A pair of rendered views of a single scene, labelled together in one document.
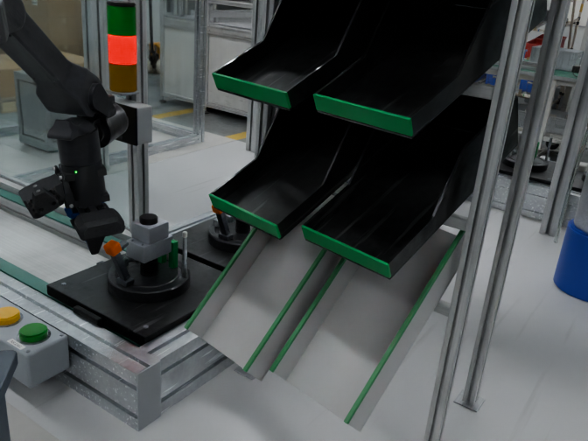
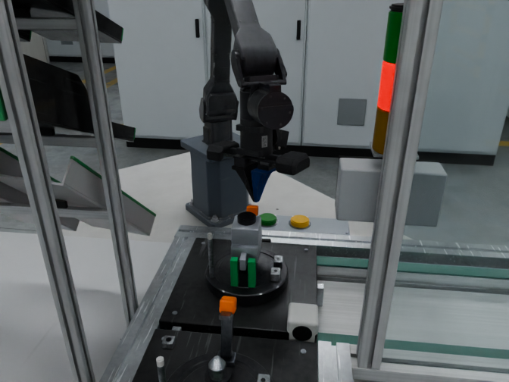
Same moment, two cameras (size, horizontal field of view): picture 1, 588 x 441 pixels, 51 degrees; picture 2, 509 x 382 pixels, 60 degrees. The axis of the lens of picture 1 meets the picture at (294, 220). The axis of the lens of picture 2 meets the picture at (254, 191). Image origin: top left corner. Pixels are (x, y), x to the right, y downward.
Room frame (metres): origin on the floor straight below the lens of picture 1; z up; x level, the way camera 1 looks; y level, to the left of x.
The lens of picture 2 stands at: (1.51, -0.02, 1.44)
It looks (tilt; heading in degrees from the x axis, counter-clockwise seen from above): 26 degrees down; 154
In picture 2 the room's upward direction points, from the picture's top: straight up
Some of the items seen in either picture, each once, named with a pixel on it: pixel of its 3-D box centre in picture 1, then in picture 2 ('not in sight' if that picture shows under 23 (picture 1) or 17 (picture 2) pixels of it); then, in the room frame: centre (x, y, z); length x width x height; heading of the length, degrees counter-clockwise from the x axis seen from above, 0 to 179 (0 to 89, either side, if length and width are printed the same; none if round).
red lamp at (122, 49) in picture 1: (122, 48); (403, 85); (1.15, 0.34, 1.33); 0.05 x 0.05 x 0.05
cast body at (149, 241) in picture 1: (153, 234); (245, 237); (0.95, 0.24, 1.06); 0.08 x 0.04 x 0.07; 147
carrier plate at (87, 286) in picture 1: (149, 287); (247, 282); (0.94, 0.24, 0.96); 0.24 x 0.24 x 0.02; 57
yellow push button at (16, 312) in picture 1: (6, 318); (299, 223); (0.81, 0.43, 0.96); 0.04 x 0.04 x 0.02
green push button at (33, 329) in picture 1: (33, 334); (267, 220); (0.77, 0.37, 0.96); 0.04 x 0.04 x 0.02
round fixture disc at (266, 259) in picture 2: (149, 277); (247, 273); (0.94, 0.24, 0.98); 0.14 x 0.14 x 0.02
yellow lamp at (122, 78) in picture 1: (122, 76); (397, 129); (1.15, 0.34, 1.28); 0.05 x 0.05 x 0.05
